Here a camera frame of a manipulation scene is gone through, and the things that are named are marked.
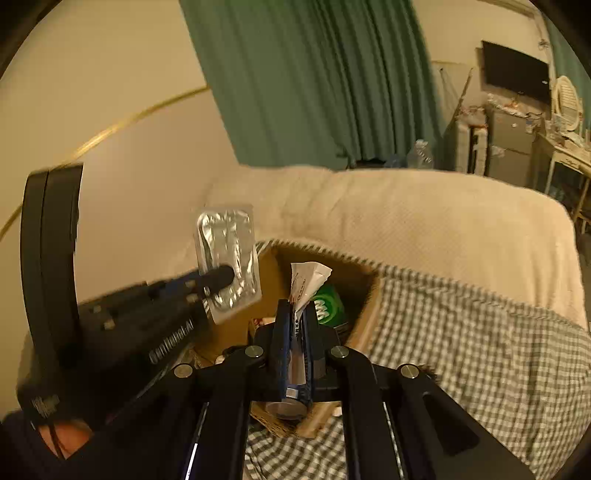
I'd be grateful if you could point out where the silver foil packet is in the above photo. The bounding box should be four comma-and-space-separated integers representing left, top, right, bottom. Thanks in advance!
193, 204, 263, 325

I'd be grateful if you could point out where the white dressing table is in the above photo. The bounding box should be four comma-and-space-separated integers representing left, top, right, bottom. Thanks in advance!
531, 129, 591, 222

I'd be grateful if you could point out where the brown cardboard box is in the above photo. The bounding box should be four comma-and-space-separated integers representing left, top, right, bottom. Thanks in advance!
191, 242, 384, 439

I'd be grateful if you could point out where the grey checked cloth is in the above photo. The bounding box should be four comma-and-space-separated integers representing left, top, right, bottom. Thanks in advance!
245, 237, 591, 480

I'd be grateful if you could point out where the grey storage cabinet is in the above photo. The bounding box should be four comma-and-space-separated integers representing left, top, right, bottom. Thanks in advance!
485, 104, 539, 188

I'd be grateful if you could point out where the clear water bottle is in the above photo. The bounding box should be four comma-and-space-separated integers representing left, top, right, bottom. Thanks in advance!
406, 140, 435, 169

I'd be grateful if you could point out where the narrow green curtain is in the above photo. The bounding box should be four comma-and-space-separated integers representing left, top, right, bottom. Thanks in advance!
542, 14, 591, 93

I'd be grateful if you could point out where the black wall television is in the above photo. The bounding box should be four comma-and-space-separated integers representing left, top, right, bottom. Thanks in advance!
481, 40, 552, 104

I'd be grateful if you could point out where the wide green curtain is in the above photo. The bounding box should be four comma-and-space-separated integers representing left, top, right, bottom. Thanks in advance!
179, 0, 446, 169

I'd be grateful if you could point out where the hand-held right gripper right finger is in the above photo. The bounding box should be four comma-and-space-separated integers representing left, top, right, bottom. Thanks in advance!
306, 299, 536, 480

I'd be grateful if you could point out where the person's left hand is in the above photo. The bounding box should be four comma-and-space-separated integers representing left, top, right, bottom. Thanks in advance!
38, 421, 94, 461

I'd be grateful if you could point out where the beige textured blanket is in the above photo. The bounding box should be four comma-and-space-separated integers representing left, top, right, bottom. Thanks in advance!
166, 164, 591, 330

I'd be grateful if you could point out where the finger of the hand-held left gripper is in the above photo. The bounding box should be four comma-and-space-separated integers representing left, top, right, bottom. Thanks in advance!
82, 264, 236, 334

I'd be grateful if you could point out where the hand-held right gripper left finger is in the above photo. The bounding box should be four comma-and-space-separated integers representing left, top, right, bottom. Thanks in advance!
97, 299, 296, 480

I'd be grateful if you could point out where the white low cabinet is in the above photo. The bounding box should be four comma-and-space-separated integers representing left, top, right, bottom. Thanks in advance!
445, 115, 488, 176

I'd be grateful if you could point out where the green square box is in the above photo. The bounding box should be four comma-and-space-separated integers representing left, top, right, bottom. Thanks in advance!
311, 282, 352, 340

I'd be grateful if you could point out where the white and blue sachet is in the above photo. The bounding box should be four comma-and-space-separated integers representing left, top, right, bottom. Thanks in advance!
281, 261, 333, 421

